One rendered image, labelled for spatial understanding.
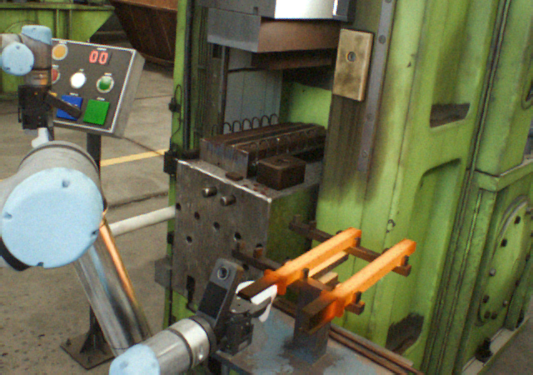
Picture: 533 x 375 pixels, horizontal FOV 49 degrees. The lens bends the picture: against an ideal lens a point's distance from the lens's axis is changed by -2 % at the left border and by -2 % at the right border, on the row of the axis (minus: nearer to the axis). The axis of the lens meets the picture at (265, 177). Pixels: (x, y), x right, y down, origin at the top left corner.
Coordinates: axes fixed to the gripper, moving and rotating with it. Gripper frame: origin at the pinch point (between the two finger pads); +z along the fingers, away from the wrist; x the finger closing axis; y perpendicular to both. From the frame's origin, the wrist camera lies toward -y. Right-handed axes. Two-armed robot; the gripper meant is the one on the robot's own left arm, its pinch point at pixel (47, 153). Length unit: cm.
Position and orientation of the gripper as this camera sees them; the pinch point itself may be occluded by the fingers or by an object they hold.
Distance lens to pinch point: 176.6
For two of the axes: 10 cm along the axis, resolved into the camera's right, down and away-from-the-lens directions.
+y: -8.6, 1.0, -5.0
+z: -0.9, 9.4, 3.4
